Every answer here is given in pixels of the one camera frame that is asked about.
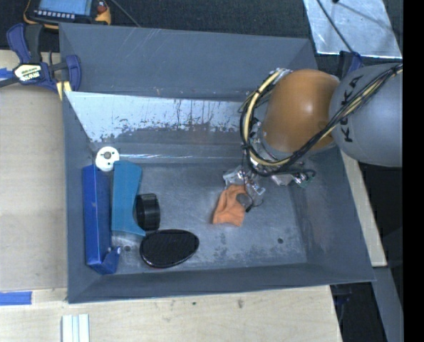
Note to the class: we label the orange crumpled cloth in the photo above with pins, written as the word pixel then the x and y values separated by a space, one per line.
pixel 227 208

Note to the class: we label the grey metal bin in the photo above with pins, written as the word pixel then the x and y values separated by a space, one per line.
pixel 183 62

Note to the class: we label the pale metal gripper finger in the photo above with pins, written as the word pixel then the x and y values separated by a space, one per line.
pixel 234 176
pixel 254 188

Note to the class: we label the black ribbed cylinder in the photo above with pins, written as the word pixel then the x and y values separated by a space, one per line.
pixel 148 212

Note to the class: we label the teal curved plastic piece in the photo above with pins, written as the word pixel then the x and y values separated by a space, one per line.
pixel 125 198

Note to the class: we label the long blue box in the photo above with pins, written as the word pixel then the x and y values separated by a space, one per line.
pixel 95 216

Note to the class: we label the black oval dish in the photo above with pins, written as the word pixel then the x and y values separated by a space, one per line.
pixel 169 248

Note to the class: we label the white round cap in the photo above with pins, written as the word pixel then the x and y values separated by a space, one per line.
pixel 107 158

